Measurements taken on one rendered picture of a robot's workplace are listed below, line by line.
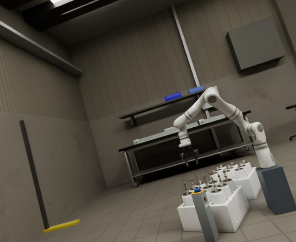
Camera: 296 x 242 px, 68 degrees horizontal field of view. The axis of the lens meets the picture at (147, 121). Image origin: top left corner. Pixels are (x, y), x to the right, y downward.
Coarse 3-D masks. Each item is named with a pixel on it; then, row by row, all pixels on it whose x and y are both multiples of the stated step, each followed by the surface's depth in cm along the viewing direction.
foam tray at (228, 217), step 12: (240, 192) 168; (216, 204) 150; (228, 204) 146; (240, 204) 161; (180, 216) 166; (192, 216) 160; (216, 216) 149; (228, 216) 144; (240, 216) 155; (192, 228) 161; (228, 228) 144
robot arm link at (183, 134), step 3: (186, 126) 167; (180, 129) 169; (183, 129) 167; (186, 129) 166; (180, 132) 164; (183, 132) 163; (186, 132) 164; (180, 135) 164; (183, 135) 163; (186, 135) 163; (180, 138) 164; (183, 138) 163
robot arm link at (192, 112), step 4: (208, 88) 152; (212, 88) 150; (204, 92) 153; (200, 100) 157; (204, 100) 156; (196, 104) 157; (200, 104) 157; (204, 104) 159; (192, 108) 158; (196, 108) 157; (200, 108) 158; (188, 112) 159; (192, 112) 157; (196, 112) 158; (188, 116) 159; (192, 116) 159
